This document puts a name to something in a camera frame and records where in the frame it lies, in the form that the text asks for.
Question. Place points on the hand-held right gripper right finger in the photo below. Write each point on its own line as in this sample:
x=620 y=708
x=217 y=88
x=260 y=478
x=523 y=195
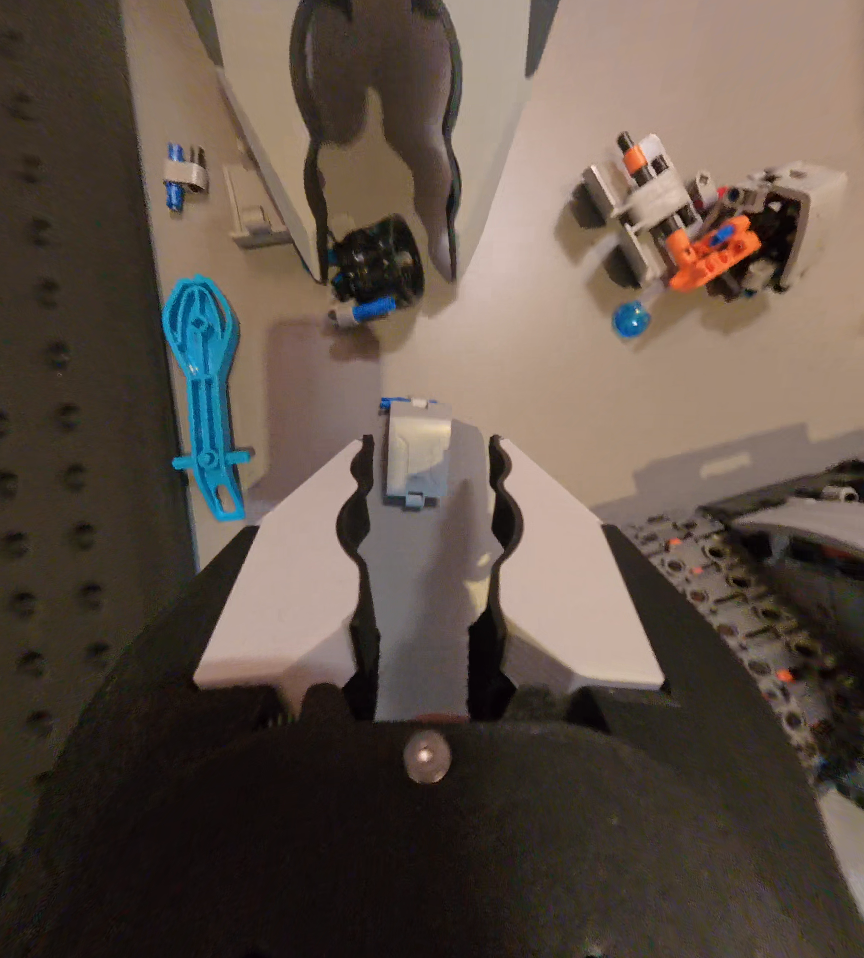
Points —
x=574 y=606

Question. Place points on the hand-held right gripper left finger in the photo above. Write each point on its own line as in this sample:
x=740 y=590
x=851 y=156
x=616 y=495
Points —
x=275 y=606

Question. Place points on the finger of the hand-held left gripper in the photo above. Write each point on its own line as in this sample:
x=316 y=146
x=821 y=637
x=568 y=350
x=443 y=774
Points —
x=260 y=75
x=492 y=90

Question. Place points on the black wheel hub assembly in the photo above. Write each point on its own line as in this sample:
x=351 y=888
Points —
x=377 y=262

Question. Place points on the small black grey brick assembly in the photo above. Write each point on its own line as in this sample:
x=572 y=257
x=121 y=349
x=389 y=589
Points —
x=420 y=457

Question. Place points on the small grey blue pin connector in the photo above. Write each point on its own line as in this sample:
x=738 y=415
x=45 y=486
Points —
x=186 y=177

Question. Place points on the grey curved panel piece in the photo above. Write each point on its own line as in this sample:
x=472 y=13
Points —
x=257 y=210

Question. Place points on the grey orange tracked toy robot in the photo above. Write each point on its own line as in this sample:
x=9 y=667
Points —
x=806 y=629

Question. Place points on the small blue translucent dome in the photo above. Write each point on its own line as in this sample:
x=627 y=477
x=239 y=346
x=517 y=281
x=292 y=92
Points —
x=631 y=318

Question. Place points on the blue plastic separator tool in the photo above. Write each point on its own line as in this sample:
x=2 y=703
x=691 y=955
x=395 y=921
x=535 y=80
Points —
x=200 y=337

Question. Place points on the black dimpled mat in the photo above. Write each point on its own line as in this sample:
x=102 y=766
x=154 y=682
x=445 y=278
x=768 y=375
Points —
x=43 y=449

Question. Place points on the dark grey orange block assembly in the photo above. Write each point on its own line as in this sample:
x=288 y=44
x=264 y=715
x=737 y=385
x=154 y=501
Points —
x=769 y=225

